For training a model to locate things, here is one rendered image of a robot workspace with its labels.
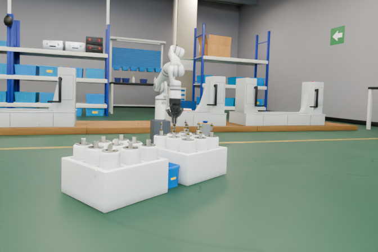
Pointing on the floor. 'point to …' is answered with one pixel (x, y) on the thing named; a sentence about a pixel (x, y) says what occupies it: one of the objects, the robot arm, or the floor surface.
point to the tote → (188, 104)
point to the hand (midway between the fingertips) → (174, 120)
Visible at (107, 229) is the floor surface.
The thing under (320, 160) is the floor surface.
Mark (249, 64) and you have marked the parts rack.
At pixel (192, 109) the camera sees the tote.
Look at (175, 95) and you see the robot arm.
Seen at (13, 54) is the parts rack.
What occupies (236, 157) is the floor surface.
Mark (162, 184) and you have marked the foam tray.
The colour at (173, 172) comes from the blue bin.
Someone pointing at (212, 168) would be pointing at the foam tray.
